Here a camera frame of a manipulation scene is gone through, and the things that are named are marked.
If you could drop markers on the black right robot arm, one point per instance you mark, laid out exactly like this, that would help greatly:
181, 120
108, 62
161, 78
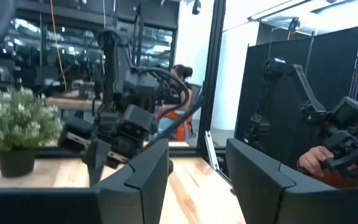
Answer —
113, 62

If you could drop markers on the small green potted plant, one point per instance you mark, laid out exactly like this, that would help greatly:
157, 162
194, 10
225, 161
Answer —
14, 124

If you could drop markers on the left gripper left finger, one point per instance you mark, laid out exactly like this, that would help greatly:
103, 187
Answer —
73, 207

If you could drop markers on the black partition panel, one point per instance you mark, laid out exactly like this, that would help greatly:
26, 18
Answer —
331, 62

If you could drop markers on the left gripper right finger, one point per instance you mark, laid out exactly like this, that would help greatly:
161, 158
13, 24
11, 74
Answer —
306, 207

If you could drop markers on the black vertical post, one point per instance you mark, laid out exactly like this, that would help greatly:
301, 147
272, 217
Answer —
213, 62

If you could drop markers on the person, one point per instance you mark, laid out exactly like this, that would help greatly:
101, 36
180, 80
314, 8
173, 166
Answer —
182, 74
328, 180

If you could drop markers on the person's hand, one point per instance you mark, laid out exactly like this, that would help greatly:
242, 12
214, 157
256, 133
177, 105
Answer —
312, 158

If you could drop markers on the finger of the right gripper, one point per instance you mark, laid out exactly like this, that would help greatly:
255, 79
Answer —
135, 127
75, 130

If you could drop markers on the wooden background table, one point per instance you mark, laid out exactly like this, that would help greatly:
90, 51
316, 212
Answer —
70, 102

